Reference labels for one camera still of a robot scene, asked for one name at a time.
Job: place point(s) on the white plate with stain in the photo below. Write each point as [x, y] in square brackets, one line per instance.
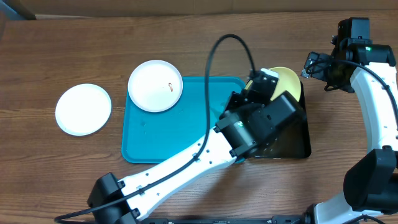
[83, 109]

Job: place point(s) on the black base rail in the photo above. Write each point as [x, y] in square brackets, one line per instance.
[277, 219]

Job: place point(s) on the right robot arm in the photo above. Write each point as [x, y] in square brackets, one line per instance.
[370, 186]

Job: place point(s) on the black water tray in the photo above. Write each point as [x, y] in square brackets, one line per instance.
[295, 143]

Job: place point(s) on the yellow plate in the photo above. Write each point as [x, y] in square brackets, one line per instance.
[288, 81]

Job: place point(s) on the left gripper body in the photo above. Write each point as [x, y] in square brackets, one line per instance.
[233, 103]

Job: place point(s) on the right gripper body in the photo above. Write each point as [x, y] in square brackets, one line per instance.
[315, 68]

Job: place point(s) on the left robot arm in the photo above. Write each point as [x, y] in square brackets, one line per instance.
[133, 198]

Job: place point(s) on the teal plastic tray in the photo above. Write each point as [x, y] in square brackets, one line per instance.
[151, 138]

